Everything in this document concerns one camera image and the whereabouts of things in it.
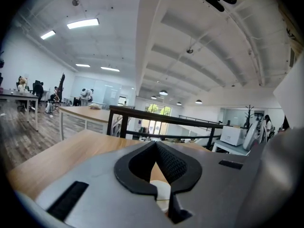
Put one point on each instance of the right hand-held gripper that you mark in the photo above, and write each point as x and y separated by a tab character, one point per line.
280	174

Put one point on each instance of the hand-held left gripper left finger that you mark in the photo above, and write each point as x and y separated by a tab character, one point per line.
95	186

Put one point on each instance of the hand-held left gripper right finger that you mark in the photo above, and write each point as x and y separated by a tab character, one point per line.
213	186

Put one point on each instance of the white cup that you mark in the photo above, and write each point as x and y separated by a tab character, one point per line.
162	189

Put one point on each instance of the grey table with white legs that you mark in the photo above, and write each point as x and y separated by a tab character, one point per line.
228	147

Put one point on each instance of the white appliance box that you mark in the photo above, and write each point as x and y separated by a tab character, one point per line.
232	135

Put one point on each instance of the black coat rack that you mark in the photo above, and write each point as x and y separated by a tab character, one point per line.
249	115

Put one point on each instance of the thin black railing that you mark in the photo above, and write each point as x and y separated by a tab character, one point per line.
199	120

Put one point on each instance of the wooden table with white legs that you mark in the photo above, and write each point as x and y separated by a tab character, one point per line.
88	113

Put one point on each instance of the cream bag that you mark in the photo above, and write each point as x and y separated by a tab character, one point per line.
94	106

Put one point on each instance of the black metal railing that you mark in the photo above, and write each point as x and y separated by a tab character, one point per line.
166	120

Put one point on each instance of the glass entrance door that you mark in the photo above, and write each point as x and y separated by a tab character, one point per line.
158	120

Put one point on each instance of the dark desk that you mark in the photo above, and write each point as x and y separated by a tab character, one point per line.
19	96

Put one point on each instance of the ceiling light panel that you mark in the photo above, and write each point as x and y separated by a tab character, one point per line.
48	35
83	23
82	65
110	69

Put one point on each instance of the flower vase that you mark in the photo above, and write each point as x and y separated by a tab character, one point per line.
23	85

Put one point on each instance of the black head-worn camera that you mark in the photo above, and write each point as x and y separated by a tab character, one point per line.
215	1

